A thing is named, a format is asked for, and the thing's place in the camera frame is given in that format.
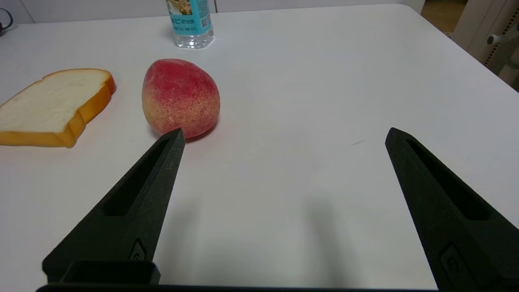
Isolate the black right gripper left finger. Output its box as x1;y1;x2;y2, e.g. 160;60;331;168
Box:
42;128;186;284

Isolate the white bread slice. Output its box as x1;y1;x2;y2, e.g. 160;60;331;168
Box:
0;68;116;148

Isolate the clear water bottle blue label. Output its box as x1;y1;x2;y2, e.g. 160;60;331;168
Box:
165;0;215;49

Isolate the white side desk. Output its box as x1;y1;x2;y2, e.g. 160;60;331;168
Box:
451;0;519;92

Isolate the red yellow peach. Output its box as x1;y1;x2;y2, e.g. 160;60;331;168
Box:
142;58;221;140

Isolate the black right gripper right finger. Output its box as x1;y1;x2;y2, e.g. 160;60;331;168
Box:
384;127;519;292

